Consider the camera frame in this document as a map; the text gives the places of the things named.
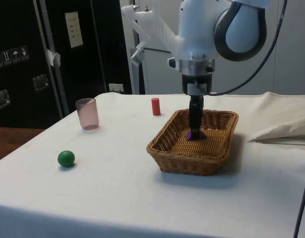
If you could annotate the black cabinet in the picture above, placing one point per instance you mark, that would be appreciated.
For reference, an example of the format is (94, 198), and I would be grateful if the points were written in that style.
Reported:
(23, 86)

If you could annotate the purple triangular block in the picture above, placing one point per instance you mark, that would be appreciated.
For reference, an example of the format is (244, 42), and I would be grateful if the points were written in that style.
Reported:
(189, 136)

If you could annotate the wicker basket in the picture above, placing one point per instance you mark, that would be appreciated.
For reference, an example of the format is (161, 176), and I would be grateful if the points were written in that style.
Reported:
(192, 158)

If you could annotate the white lattice bracket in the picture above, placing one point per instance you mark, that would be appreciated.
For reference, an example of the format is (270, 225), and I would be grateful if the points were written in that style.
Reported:
(162, 27)

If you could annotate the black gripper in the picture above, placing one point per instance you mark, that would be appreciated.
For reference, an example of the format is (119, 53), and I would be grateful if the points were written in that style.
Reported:
(192, 81)

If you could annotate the pale locker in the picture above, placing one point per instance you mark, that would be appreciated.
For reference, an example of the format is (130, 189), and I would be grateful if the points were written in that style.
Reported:
(291, 62)

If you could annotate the see-through pink cup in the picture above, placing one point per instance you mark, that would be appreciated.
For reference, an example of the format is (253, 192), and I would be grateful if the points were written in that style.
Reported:
(87, 116)

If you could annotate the red cylinder block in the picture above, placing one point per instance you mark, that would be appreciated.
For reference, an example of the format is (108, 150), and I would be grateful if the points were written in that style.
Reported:
(155, 106)

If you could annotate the green ball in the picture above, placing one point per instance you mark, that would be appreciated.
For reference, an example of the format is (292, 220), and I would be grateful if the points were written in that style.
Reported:
(66, 159)

